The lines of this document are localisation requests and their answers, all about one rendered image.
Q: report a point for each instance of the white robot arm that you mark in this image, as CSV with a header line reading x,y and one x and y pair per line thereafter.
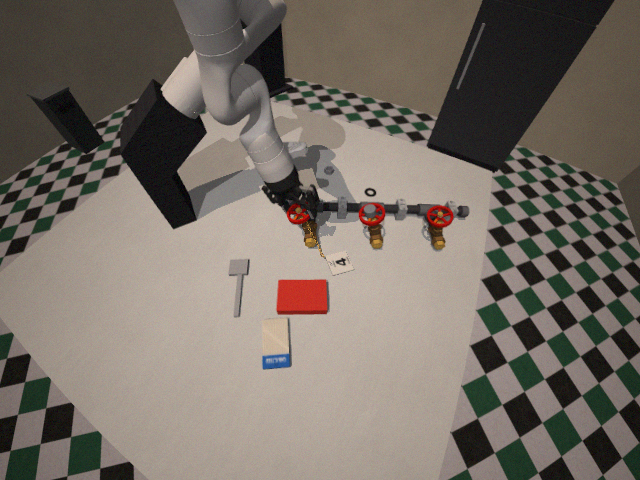
x,y
232,90

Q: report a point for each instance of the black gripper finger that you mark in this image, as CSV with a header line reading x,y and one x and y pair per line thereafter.
x,y
310,194
277,198

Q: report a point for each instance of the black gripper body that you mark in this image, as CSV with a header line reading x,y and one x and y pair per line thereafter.
x,y
289,184

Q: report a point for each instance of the grey cylinder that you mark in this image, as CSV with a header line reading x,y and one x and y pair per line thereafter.
x,y
370,211

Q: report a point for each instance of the beige flat box with blue end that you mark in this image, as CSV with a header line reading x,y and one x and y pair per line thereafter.
x,y
275,344

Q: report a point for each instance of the red rectangular block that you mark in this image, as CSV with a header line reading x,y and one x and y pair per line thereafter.
x,y
302,297

